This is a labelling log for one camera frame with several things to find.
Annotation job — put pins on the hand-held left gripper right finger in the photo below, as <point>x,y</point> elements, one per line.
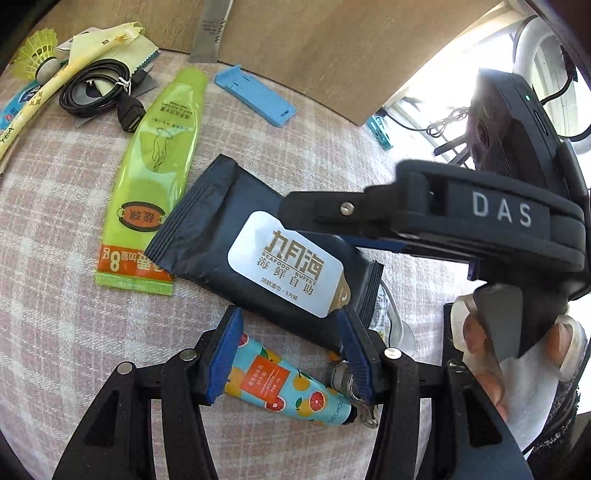
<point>354,360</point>

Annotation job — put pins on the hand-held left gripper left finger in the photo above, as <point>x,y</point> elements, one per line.
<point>226,355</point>

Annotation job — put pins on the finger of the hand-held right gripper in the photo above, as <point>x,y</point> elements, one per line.
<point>323,212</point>
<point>438,261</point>

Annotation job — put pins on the colourful fruit-print cream tube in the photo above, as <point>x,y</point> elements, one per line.
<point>277,383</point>

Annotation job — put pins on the dark wet wipe packet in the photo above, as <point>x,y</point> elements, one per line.
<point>207,230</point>

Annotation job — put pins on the pale yellow cleaning cloth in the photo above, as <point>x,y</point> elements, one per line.
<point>115,44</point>

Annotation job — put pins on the person's right hand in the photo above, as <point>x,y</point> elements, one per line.
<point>485,364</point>

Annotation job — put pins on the small metal clasp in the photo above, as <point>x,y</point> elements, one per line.
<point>339,374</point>

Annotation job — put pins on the clear plastic packet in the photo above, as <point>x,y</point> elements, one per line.
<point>397,332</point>

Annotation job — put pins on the teal plastic clip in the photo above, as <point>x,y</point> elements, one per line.
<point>381,134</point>

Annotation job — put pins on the blue plastic phone stand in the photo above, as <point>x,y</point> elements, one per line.
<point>254,92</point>

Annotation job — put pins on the wooden board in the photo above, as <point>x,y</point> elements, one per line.
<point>346,55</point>

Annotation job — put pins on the green snack packet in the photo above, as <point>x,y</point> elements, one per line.
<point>147,161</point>

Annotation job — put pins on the pink plaid cloth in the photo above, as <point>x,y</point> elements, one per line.
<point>55,277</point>

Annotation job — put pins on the person's speckled clothing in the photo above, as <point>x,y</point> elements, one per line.
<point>565,415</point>

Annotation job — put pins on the silver cosmetic tube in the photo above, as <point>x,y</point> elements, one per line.
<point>210,37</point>

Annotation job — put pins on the long yellow paper sleeve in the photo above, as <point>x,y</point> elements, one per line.
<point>60,81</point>

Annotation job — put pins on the blue and white packet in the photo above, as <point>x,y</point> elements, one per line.
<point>18,101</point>

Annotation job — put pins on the yellow plastic shuttlecock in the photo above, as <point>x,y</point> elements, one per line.
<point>32,53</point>

